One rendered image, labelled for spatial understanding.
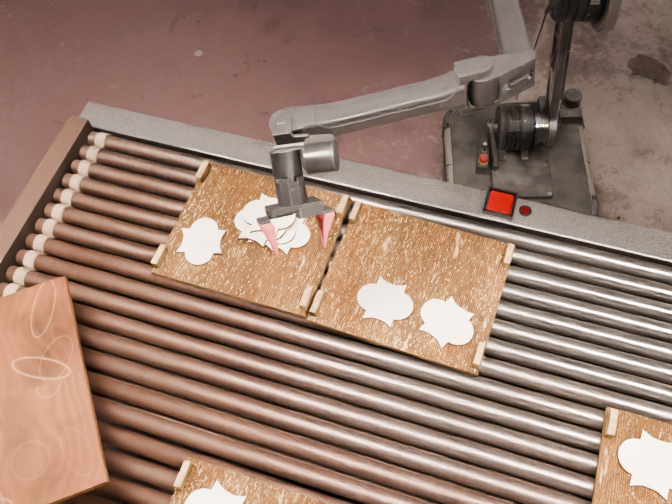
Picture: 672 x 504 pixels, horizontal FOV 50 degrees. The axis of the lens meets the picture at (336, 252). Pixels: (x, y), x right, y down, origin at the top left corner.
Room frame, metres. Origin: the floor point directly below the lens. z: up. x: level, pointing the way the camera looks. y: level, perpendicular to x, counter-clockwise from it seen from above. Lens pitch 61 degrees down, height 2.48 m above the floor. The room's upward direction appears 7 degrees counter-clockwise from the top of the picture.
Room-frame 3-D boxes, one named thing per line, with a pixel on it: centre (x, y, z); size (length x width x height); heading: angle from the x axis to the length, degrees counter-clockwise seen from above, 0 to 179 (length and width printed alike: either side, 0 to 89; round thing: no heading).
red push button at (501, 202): (0.96, -0.43, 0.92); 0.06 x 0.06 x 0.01; 66
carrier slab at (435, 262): (0.77, -0.17, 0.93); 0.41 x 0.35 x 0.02; 63
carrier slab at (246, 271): (0.96, 0.20, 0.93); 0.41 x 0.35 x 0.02; 65
